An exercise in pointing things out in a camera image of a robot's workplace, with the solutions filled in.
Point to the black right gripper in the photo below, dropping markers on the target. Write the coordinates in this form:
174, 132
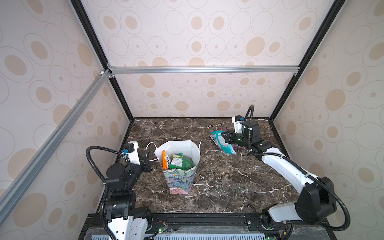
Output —
229, 139

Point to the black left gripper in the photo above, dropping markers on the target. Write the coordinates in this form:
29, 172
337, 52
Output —
145, 156

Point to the pink candy packet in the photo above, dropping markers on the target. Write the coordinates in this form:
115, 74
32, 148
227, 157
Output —
239, 148

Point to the orange snack packet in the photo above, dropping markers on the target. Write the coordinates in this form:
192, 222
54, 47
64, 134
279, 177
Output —
165, 161

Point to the teal snack packet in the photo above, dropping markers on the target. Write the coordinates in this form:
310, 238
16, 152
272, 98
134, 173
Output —
219, 141

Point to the yellow green snack packet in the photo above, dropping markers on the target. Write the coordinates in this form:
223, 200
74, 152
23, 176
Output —
180, 162

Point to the white floral paper bag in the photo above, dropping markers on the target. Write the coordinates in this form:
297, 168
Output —
179, 181

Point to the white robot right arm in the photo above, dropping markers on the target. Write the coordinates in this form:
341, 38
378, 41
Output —
314, 203

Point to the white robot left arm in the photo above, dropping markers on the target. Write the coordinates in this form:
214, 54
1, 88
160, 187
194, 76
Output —
122, 220

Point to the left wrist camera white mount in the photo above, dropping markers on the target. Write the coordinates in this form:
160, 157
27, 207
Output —
130, 152

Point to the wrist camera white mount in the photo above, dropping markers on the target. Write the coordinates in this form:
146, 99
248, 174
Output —
238, 123
130, 152

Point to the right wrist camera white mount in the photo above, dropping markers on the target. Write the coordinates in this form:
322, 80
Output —
238, 123

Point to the silver left aluminium rail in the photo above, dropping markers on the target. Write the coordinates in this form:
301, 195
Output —
21, 184

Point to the silver aluminium rail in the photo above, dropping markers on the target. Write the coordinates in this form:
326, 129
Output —
21, 184
205, 70

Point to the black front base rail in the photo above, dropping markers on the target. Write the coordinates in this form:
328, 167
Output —
178, 220

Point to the silver rear aluminium rail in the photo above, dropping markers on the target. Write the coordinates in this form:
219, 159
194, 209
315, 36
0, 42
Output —
205, 70

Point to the black left corner post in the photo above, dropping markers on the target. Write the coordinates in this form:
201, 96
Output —
94, 40

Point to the black corner post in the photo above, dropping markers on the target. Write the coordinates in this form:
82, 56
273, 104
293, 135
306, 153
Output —
313, 47
94, 40

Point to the black right corner post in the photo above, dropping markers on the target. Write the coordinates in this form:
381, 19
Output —
313, 47

